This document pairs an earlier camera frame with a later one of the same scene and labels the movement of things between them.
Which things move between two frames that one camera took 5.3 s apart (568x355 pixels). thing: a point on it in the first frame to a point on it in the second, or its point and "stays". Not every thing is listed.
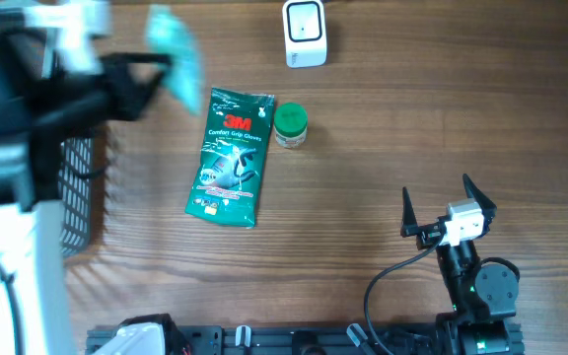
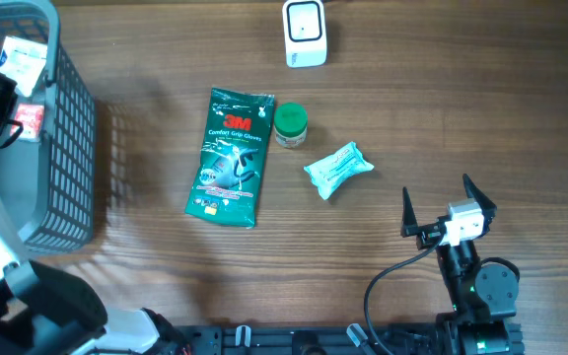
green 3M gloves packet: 233,151 stays
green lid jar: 290,121 stays
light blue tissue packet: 168,35 to 332,172
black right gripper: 428,234 stays
